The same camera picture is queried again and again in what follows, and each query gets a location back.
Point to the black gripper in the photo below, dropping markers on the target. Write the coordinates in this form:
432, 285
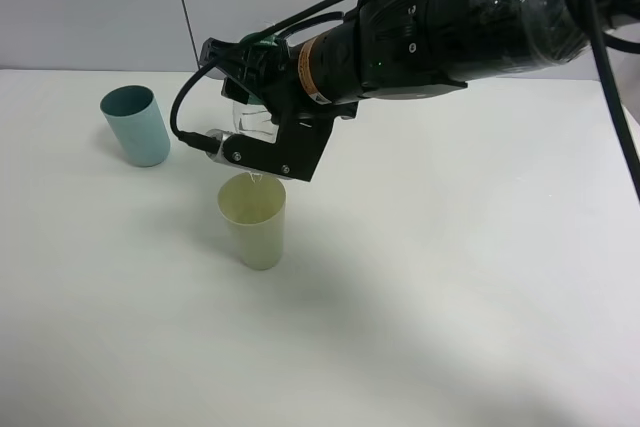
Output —
277, 84

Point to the clear bottle green label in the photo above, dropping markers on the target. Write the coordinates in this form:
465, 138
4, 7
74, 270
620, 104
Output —
250, 119

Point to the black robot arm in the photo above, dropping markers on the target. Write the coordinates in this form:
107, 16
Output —
322, 63

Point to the teal plastic cup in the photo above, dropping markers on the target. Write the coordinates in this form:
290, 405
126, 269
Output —
135, 119

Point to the light green plastic cup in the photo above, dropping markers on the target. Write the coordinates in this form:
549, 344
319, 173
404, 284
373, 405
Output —
254, 211

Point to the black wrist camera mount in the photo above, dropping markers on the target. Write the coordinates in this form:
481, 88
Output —
295, 154

